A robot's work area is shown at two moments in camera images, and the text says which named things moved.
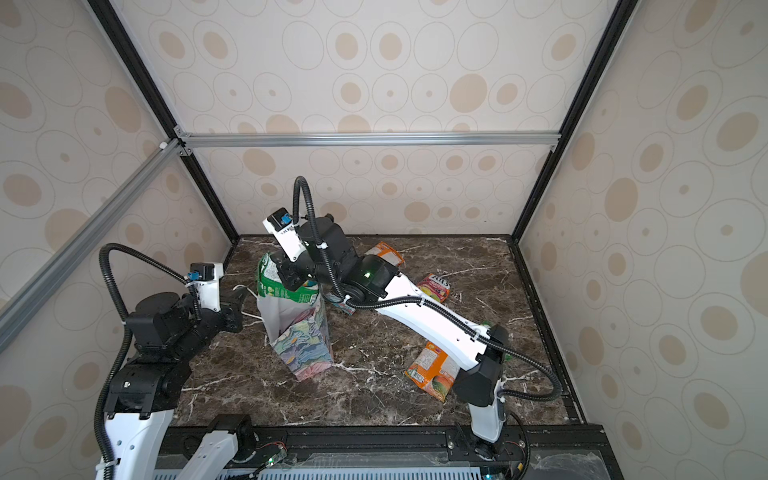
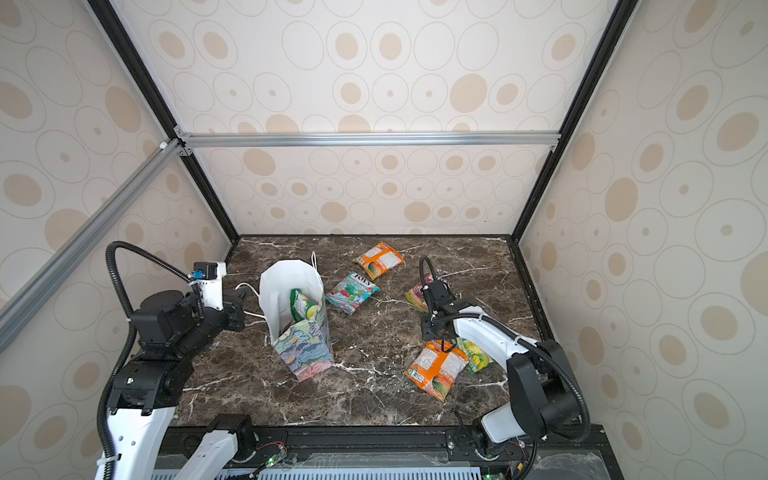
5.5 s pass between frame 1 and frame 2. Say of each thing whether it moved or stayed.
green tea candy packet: moved
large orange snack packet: stayed
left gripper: stayed
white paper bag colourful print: stayed
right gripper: moved
